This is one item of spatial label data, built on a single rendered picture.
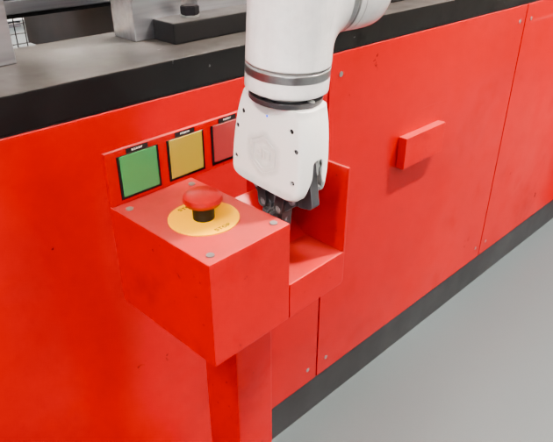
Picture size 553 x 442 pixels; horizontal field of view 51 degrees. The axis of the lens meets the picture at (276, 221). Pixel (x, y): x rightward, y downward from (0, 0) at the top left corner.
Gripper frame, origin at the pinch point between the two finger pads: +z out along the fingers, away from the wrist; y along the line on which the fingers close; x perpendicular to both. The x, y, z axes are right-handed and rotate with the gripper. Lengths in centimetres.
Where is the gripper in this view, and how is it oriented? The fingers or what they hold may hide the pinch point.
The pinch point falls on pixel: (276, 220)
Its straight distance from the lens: 66.6
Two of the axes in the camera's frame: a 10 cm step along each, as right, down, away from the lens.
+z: -0.6, 8.4, 5.4
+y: 7.2, 4.2, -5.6
